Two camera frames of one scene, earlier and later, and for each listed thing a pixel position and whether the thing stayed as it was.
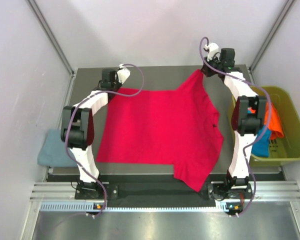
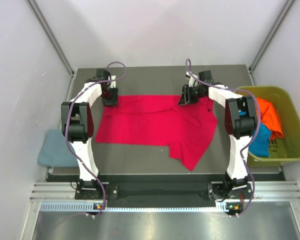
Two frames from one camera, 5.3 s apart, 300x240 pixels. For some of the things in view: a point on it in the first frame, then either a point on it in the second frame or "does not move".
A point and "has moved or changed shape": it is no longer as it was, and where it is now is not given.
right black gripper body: x=213 y=63 → x=195 y=93
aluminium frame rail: x=265 y=190 does not move
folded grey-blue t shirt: x=53 y=152 does not move
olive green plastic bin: x=294 y=146 does not move
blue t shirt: x=260 y=146 does not move
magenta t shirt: x=176 y=127 has moved or changed shape
